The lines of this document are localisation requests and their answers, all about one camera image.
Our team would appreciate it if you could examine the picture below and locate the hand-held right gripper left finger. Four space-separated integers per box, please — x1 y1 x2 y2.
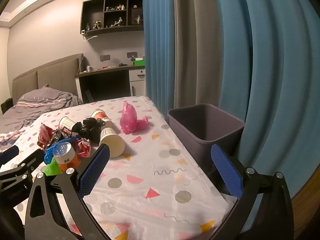
24 144 113 240

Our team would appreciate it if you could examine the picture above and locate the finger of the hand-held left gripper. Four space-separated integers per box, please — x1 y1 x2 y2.
0 149 44 189
0 145 20 167

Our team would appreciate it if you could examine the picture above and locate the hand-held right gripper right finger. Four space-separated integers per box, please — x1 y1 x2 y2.
207 144 295 240

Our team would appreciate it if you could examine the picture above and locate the red white crinkled plastic bag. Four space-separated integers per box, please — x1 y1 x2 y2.
75 139 92 158

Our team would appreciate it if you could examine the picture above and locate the red translucent plastic bag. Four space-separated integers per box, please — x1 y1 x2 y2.
37 122 63 150

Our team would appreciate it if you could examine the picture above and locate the grey plastic trash bin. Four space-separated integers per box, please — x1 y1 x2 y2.
167 103 245 178

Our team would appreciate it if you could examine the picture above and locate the blue mesh netting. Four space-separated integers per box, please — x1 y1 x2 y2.
44 134 82 164

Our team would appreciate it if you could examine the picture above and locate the orange jar with white lid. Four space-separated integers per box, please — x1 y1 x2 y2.
53 142 82 173

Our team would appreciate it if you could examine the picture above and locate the cream paper cup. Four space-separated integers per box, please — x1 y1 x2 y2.
99 127 125 158

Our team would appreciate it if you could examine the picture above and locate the black plastic bag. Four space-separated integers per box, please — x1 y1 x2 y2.
72 117 106 142

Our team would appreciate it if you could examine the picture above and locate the red label paper cup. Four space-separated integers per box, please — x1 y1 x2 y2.
90 110 114 128

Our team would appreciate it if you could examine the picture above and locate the small white paper cup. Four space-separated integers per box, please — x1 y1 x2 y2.
58 117 76 132

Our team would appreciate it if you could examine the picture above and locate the white patterned tablecloth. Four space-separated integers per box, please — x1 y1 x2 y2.
12 95 238 240

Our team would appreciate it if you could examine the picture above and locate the grey striped blanket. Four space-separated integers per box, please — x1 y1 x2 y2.
0 85 83 153

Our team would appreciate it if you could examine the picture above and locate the pink plastic bag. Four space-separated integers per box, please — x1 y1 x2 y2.
119 101 150 134

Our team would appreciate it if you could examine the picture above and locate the dark wooden desk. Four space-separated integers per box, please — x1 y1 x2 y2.
74 65 147 103

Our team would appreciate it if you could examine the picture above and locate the grey padded headboard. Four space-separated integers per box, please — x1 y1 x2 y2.
12 53 84 104

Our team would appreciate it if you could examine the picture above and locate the white drawer cabinet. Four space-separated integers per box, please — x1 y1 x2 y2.
129 69 147 97

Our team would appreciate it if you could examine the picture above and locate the blue curtain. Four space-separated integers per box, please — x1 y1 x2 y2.
211 0 320 198
142 0 175 110

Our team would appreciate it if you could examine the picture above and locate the grey curtain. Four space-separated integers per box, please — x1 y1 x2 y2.
172 0 225 117

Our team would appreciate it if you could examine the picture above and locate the group of figurines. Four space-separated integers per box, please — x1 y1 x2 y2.
86 4 143 29

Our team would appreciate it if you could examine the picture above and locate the dark wall shelf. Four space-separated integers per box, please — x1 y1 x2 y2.
80 0 145 37

